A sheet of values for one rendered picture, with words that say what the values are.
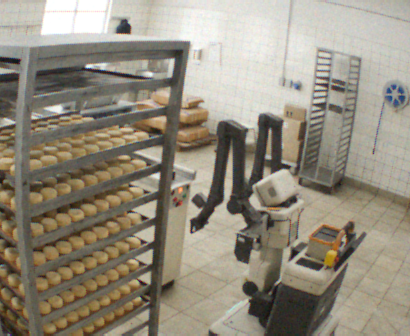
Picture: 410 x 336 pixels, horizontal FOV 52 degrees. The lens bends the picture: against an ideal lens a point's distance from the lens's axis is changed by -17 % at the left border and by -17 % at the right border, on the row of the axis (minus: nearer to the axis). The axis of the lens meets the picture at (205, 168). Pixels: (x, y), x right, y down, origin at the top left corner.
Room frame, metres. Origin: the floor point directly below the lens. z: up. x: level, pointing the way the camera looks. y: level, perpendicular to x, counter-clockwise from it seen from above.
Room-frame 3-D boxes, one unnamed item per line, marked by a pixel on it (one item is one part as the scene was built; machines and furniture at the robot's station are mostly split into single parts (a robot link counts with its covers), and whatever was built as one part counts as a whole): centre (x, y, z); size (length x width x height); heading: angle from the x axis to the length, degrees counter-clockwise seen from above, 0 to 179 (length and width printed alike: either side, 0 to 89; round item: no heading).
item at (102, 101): (3.36, 0.89, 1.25); 0.56 x 0.29 x 0.14; 149
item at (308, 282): (2.24, -0.66, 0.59); 0.55 x 0.34 x 0.83; 149
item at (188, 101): (7.10, 0.54, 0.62); 0.72 x 0.42 x 0.17; 63
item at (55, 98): (1.21, 0.29, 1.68); 0.64 x 0.03 x 0.03; 151
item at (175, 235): (3.10, 0.46, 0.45); 0.70 x 0.34 x 0.90; 59
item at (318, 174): (5.93, -1.53, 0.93); 0.64 x 0.51 x 1.78; 149
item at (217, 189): (2.35, -0.07, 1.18); 0.11 x 0.06 x 0.43; 149
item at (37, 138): (1.21, 0.29, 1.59); 0.64 x 0.03 x 0.03; 151
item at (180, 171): (3.54, 0.91, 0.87); 2.01 x 0.03 x 0.07; 59
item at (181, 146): (7.11, 0.59, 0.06); 1.20 x 0.80 x 0.11; 59
